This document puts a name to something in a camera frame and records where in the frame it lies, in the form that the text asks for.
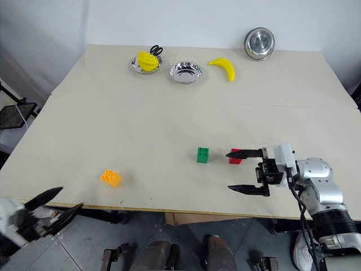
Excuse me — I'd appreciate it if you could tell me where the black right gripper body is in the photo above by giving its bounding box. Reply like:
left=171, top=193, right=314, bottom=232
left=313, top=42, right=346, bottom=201
left=255, top=146, right=284, bottom=187

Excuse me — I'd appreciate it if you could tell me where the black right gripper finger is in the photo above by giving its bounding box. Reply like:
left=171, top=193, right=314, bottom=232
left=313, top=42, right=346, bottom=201
left=225, top=148, right=263, bottom=161
left=227, top=183, right=271, bottom=197

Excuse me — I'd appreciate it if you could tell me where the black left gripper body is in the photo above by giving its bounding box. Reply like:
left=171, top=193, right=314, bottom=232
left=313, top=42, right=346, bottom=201
left=12, top=207, right=54, bottom=243

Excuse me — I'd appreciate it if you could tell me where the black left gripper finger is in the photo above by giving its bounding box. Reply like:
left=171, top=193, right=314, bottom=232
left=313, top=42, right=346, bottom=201
left=24, top=186, right=64, bottom=211
left=45, top=202, right=84, bottom=237

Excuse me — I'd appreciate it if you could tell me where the red toy building block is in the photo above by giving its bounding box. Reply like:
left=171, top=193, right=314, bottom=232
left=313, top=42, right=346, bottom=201
left=228, top=148, right=244, bottom=165

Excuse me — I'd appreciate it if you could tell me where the green toy building block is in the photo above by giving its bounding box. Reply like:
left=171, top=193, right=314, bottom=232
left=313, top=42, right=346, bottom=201
left=196, top=146, right=211, bottom=164

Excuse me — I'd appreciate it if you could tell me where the orange toy building block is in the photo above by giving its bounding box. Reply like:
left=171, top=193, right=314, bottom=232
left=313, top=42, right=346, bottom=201
left=99, top=168, right=123, bottom=189

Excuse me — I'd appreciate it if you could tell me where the brown cardboard box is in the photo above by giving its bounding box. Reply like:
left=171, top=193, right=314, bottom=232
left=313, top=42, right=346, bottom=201
left=164, top=211, right=218, bottom=226

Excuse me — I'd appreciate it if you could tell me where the dark rounded shape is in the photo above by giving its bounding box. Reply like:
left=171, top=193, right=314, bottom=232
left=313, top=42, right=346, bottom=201
left=202, top=234, right=235, bottom=271
left=130, top=239, right=181, bottom=271

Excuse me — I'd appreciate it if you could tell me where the white sneaker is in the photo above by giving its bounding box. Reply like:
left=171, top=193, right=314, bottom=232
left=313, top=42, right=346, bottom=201
left=292, top=233, right=313, bottom=269

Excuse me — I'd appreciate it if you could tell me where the yellow toy banana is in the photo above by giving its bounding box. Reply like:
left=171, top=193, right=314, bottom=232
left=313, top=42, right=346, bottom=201
left=208, top=57, right=236, bottom=83

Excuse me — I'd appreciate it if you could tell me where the black metal stand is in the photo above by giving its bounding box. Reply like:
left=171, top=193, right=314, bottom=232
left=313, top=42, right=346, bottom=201
left=0, top=80, right=41, bottom=131

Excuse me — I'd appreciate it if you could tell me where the scalloped steel bowl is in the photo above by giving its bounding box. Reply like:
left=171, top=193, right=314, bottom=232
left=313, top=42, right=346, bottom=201
left=169, top=62, right=204, bottom=85

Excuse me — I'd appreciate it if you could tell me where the round steel bowl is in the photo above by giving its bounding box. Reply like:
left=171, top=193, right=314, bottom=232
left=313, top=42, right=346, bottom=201
left=243, top=27, right=276, bottom=62

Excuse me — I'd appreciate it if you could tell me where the yellow toy corn cob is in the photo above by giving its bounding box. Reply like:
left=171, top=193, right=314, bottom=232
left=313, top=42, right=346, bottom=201
left=137, top=50, right=160, bottom=72

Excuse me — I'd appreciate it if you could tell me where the small steel dish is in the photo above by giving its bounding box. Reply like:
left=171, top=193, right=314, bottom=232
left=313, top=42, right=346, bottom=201
left=130, top=55, right=163, bottom=75

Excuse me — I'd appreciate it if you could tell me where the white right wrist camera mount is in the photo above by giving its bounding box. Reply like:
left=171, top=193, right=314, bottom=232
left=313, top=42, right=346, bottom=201
left=272, top=142, right=298, bottom=189

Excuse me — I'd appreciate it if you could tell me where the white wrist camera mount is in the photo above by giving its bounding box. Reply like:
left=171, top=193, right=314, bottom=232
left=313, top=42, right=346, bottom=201
left=272, top=142, right=298, bottom=189
left=0, top=198, right=21, bottom=249

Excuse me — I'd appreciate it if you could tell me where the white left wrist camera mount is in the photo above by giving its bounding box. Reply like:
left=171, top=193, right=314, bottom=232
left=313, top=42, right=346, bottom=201
left=0, top=198, right=21, bottom=249

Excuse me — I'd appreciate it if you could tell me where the black table frame bar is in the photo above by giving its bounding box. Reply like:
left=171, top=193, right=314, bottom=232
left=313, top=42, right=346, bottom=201
left=42, top=205, right=131, bottom=225

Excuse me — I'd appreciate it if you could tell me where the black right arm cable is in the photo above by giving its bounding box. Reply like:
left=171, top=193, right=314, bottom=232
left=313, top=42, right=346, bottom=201
left=286, top=166, right=325, bottom=271

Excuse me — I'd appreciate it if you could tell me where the rusty metal bracket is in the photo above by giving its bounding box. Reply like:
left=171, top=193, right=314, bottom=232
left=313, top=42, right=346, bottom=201
left=102, top=243, right=129, bottom=271
left=250, top=255, right=280, bottom=271

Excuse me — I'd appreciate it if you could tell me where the thin white cable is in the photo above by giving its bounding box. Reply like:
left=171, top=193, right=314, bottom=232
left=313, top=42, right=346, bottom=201
left=16, top=104, right=29, bottom=128

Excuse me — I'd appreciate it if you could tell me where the black object at wall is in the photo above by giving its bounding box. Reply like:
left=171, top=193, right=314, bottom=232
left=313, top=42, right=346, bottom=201
left=351, top=84, right=361, bottom=113

